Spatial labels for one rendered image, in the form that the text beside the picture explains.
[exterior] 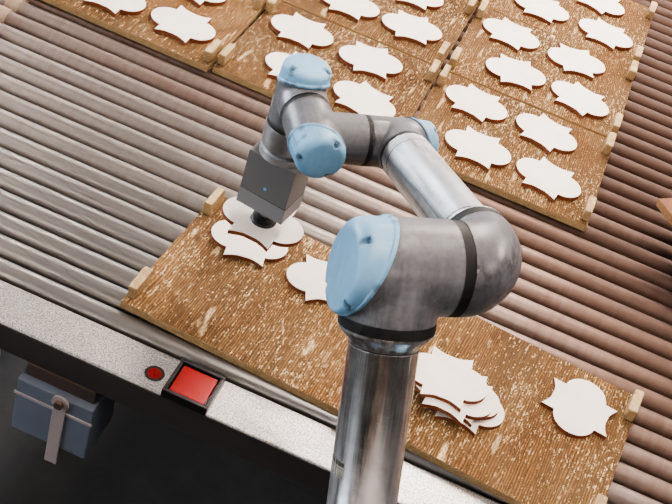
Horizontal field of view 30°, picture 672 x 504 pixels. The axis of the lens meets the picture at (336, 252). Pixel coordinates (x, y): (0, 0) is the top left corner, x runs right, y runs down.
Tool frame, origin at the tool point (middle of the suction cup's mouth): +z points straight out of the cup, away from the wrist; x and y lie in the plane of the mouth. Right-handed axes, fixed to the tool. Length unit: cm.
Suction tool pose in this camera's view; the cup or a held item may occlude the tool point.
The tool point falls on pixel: (261, 225)
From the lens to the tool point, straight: 203.1
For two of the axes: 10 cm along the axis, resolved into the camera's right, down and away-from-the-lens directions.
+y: -8.5, -4.8, 2.1
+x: -4.6, 4.9, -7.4
